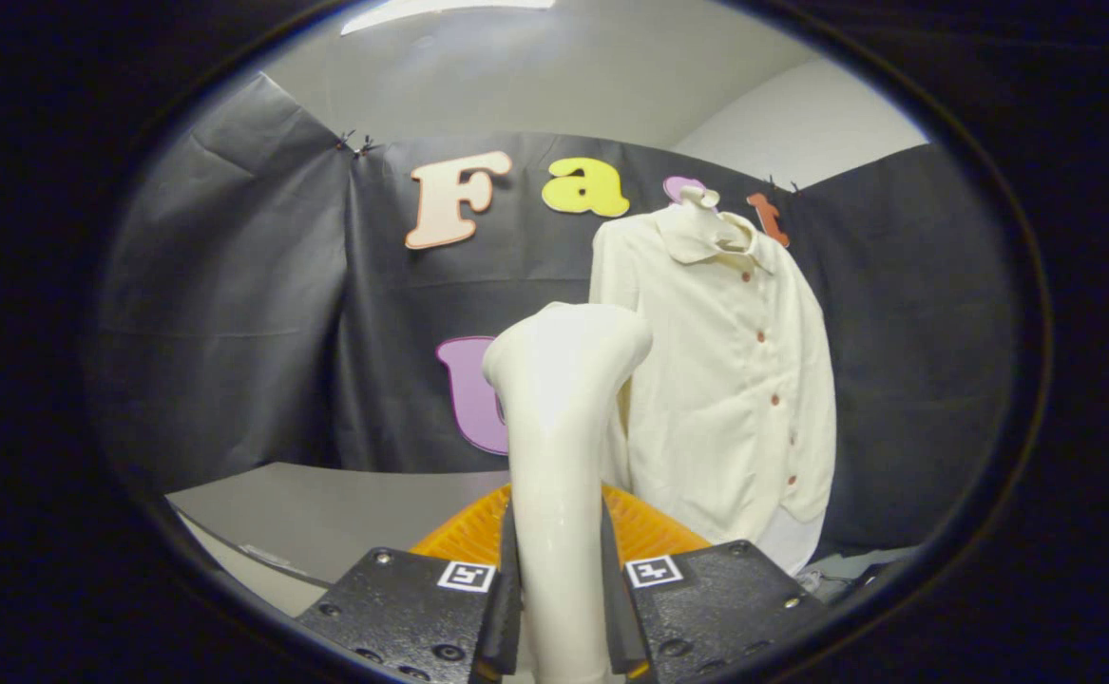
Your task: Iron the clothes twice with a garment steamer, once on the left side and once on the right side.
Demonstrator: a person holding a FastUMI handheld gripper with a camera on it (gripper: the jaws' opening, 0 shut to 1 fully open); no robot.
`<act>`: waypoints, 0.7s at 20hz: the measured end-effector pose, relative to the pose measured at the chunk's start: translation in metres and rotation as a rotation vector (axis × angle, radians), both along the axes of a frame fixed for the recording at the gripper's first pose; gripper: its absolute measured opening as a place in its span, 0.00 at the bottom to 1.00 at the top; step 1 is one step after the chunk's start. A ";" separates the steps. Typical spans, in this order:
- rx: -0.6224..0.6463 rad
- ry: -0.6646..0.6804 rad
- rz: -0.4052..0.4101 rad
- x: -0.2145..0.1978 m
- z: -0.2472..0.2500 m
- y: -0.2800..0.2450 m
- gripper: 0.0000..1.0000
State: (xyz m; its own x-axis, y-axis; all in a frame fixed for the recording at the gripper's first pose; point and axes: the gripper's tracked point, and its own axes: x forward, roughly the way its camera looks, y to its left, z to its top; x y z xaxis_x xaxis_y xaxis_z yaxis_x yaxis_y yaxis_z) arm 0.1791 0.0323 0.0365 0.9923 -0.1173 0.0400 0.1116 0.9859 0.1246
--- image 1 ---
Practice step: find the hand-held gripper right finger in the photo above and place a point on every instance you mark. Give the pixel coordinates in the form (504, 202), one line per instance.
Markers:
(619, 627)

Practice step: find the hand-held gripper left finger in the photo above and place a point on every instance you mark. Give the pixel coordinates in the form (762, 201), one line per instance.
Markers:
(506, 627)

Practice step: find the white garment steamer head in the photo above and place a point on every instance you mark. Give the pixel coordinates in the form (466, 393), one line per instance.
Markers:
(559, 456)

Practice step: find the cream button shirt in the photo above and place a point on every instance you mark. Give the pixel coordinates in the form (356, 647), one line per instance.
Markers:
(725, 399)

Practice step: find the white clothes hanger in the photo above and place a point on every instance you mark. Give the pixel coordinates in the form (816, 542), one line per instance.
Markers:
(701, 199)

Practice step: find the white dress form with stand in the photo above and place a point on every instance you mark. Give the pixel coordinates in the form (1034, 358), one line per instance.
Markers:
(792, 546)

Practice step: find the grey drawer cabinet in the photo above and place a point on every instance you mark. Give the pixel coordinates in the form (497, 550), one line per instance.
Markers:
(345, 513)

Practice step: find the black backdrop cloth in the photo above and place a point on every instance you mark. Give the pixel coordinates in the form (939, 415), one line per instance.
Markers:
(231, 313)

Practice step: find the ceiling light panel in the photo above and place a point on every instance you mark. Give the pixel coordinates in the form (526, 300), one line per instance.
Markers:
(440, 9)

